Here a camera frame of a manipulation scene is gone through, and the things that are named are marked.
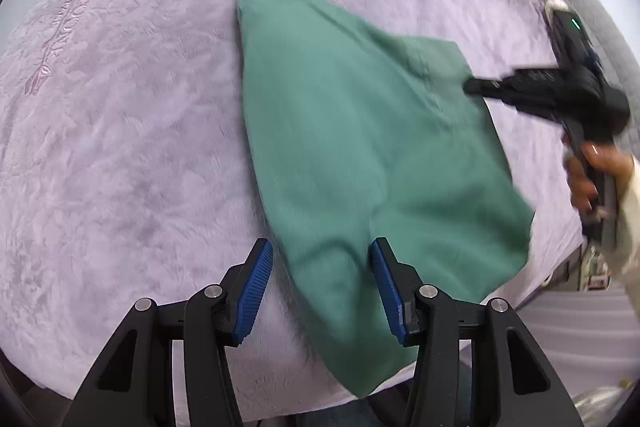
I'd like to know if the green shirt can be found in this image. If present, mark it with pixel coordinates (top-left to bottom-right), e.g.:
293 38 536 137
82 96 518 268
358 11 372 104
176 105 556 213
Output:
235 0 536 399

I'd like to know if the person's right hand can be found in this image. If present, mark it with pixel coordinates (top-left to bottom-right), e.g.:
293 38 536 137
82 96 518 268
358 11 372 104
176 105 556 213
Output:
562 142 636 212

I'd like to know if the colourful printed bag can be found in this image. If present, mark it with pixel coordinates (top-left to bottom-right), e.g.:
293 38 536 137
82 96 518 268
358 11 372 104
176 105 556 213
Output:
580 247 616 293

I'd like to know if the purple plush blanket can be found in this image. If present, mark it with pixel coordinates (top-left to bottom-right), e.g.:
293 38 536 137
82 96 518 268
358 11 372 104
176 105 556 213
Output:
0 0 640 423

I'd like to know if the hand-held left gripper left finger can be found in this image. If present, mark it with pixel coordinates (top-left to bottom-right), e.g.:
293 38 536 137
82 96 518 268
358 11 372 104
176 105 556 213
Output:
60 238 275 427

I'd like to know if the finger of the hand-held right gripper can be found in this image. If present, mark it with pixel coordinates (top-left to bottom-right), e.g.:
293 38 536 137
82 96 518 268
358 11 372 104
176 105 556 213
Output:
462 67 568 122

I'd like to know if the clear plastic bag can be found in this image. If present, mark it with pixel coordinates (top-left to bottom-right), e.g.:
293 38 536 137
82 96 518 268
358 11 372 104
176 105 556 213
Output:
572 377 640 427

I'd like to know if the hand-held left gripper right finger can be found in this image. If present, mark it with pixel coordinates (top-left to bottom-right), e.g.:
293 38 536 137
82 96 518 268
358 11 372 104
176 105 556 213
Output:
369 238 586 427

